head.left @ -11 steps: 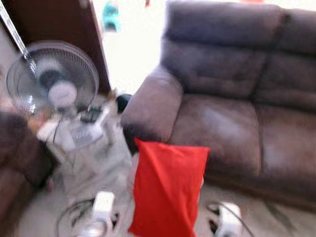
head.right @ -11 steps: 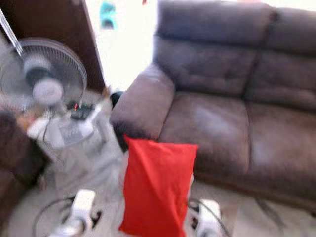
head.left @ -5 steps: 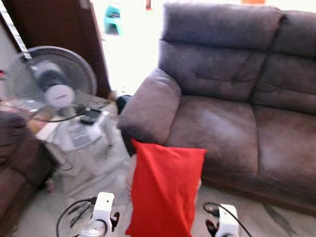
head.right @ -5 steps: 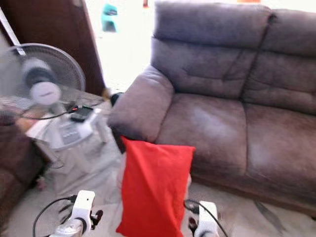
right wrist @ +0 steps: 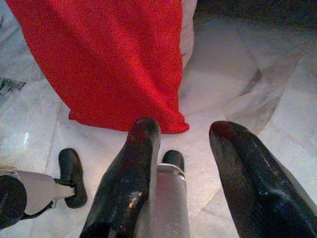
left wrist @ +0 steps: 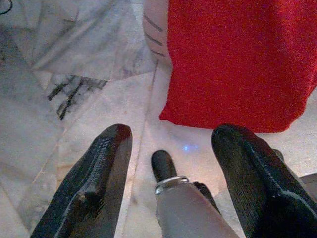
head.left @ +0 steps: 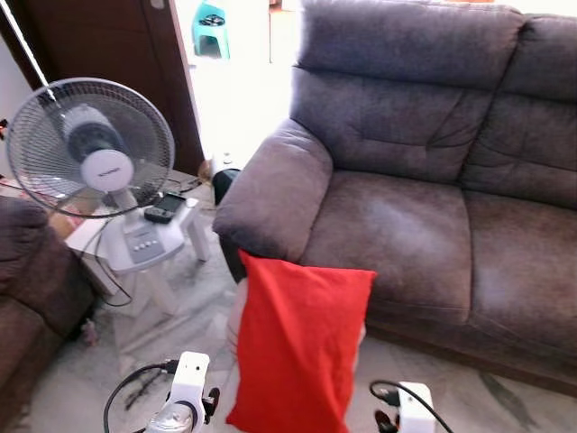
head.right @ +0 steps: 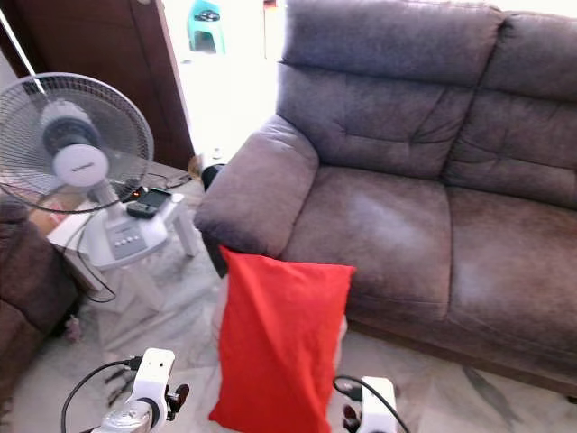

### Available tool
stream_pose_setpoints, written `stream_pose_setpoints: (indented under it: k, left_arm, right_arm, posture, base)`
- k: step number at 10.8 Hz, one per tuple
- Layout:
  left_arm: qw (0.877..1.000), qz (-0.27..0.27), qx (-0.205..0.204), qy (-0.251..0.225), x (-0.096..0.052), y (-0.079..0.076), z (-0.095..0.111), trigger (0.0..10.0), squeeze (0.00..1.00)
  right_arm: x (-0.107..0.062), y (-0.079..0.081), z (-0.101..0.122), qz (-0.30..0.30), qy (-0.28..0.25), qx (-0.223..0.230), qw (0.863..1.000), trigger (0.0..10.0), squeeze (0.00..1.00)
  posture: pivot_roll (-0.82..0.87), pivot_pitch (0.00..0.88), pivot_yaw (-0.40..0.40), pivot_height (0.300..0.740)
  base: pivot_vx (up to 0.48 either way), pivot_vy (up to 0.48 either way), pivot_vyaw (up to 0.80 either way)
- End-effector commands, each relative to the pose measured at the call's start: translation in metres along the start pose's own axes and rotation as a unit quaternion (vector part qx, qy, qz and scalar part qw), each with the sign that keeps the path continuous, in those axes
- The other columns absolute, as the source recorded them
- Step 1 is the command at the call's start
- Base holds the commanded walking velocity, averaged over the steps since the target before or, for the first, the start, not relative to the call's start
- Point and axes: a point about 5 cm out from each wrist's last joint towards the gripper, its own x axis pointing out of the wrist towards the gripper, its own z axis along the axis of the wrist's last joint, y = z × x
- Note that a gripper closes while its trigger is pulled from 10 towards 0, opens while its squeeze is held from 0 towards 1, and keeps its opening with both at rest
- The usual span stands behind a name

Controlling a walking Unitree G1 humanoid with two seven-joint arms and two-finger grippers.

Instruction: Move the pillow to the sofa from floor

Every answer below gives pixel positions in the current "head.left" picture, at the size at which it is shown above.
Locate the red fabric pillow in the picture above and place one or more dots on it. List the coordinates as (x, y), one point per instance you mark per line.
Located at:
(297, 343)

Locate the brown fabric sofa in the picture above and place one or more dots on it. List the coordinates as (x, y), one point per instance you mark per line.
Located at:
(36, 298)
(406, 225)

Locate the small black electronic device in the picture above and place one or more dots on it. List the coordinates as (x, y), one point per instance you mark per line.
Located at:
(164, 209)

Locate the small white side table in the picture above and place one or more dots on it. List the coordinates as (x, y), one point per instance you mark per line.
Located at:
(83, 242)

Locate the black round object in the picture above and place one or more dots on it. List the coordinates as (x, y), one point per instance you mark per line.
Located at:
(225, 185)

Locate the white table fan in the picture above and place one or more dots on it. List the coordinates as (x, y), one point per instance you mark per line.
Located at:
(106, 170)

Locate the teal plastic stool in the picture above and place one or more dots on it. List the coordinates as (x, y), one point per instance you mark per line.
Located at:
(209, 36)

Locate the dark brown wooden door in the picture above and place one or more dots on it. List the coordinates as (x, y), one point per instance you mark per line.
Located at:
(108, 45)

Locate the thin white pole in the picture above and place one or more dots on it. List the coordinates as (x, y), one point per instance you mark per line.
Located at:
(27, 54)

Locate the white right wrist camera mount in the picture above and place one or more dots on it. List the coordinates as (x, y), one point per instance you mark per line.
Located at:
(415, 410)

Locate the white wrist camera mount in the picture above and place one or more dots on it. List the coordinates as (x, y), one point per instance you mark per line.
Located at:
(189, 379)
(415, 410)

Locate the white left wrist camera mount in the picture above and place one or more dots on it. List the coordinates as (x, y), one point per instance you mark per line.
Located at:
(189, 379)

